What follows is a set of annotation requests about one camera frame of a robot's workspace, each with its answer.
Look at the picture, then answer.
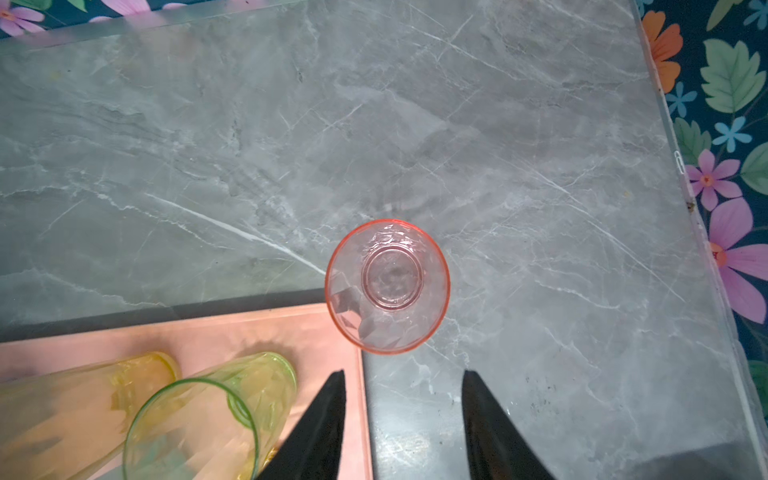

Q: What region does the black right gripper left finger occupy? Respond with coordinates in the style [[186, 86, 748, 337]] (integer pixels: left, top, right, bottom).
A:
[[255, 370, 347, 480]]

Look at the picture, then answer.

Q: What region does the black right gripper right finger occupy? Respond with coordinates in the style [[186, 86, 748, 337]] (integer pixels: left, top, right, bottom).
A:
[[461, 370, 555, 480]]

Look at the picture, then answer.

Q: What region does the short green glass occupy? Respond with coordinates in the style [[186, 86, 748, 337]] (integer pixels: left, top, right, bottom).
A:
[[122, 352, 298, 479]]

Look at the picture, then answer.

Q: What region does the short pink glass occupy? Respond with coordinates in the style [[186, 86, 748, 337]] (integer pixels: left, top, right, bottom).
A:
[[324, 219, 451, 355]]

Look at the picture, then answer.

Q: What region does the tall yellow glass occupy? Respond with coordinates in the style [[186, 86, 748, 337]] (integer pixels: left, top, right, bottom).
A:
[[1, 352, 181, 479]]

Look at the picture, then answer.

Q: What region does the pink plastic tray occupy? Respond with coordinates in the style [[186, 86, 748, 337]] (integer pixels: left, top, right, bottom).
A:
[[1, 303, 373, 479]]

